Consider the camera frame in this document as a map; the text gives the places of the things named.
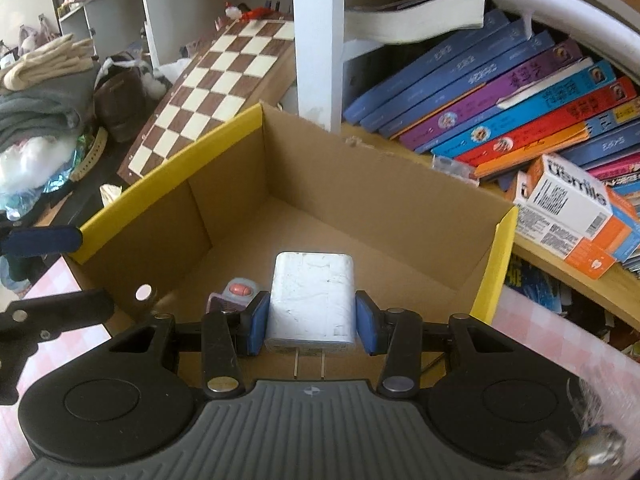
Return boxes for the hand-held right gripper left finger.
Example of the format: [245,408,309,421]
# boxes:
[107,290,273,401]

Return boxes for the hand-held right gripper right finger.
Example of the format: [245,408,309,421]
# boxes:
[354,290,512,400]

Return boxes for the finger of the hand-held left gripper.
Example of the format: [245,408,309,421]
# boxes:
[0,225,84,267]
[0,284,157,406]

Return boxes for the white charger adapter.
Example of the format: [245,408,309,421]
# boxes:
[263,251,359,379]

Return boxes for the cardboard box with yellow edges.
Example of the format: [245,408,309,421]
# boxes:
[65,102,519,386]

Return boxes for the small purple gadget orange button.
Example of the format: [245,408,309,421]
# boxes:
[207,277,259,314]

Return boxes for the shiny iridescent wrapper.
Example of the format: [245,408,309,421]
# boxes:
[39,132,97,197]

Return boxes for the white fluffy stuffing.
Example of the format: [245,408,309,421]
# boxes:
[0,136,83,195]

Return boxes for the grey folded blanket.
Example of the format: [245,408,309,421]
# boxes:
[0,67,99,155]

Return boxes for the brown leather bag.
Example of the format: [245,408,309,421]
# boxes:
[94,52,152,144]

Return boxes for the pile of dark magazines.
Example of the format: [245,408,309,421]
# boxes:
[502,254,640,357]

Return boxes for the beige folded cloth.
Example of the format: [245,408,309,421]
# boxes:
[0,34,99,93]

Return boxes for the pink checkered tablecloth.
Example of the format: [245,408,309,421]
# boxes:
[0,255,640,480]

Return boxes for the white plastic bag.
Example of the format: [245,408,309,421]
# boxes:
[144,57,195,97]

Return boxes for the orange and white flat box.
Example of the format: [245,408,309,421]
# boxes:
[505,170,633,281]

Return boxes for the brown and cream chessboard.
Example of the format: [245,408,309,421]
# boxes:
[116,19,297,186]

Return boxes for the white box with barcode label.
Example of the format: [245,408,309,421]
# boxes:
[527,154,615,241]

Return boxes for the white shelf unit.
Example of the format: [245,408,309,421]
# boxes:
[57,0,296,70]

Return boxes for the row of leaning paperback books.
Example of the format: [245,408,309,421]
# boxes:
[342,7,640,196]

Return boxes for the orange carton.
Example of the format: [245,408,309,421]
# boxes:
[606,189,640,264]

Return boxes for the thick open book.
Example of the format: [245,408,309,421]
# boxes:
[344,0,489,45]

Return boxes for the white curved plastic bar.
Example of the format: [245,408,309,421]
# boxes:
[487,0,640,88]

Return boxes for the beige watch strap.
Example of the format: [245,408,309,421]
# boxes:
[70,127,109,184]

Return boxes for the metal keychain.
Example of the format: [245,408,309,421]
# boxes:
[565,425,629,477]

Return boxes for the white shelf post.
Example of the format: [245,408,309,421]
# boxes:
[291,0,347,133]

